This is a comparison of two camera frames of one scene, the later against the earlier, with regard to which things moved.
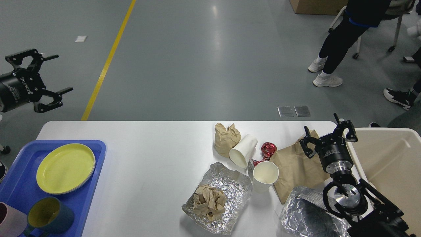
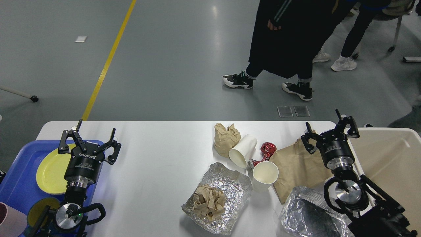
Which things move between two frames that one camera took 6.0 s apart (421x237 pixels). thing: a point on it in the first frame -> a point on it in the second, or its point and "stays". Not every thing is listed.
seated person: (405, 99) -> (287, 35)
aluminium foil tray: (304, 214) stays
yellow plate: (65, 168) stays
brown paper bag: (296, 168) stays
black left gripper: (22, 85) -> (85, 160)
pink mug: (13, 222) stays
